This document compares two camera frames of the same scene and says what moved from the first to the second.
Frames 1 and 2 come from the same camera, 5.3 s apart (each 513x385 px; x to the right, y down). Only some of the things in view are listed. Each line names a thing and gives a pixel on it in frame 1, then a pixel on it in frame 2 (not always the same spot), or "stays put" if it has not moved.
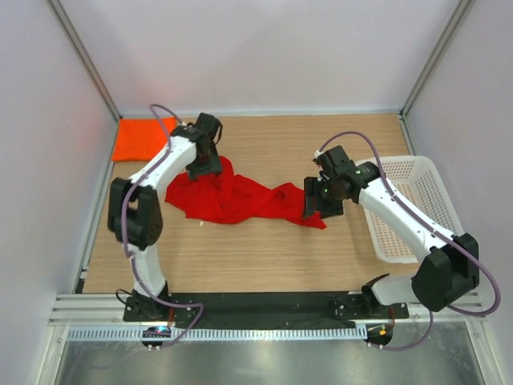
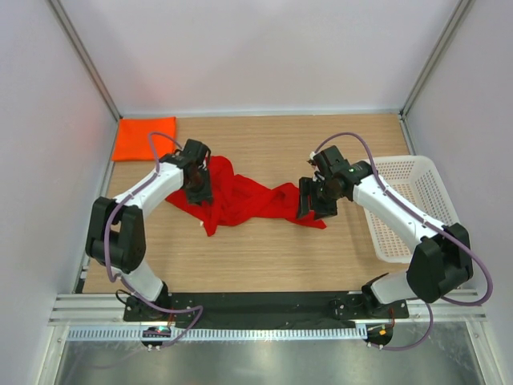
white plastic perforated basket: x=418 y=186 stays put
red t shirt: x=229 y=197 stays put
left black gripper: x=212 y=166 to x=205 y=194
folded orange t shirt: x=141 y=139 stays put
